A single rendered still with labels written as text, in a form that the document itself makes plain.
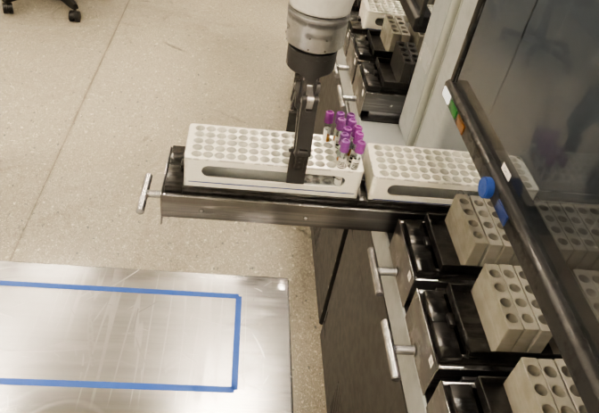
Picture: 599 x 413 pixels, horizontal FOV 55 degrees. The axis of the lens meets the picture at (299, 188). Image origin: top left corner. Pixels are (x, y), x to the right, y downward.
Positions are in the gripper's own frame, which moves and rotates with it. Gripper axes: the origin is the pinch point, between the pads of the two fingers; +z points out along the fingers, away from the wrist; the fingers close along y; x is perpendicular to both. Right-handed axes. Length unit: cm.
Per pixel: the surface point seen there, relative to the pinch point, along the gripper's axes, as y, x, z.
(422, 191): 0.8, 24.3, 5.6
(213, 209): 6.9, -13.0, 8.2
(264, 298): 28.4, -4.8, 4.4
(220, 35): -223, -21, 87
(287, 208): 6.9, -0.6, 6.8
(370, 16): -66, 23, 1
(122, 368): 40.0, -21.7, 4.4
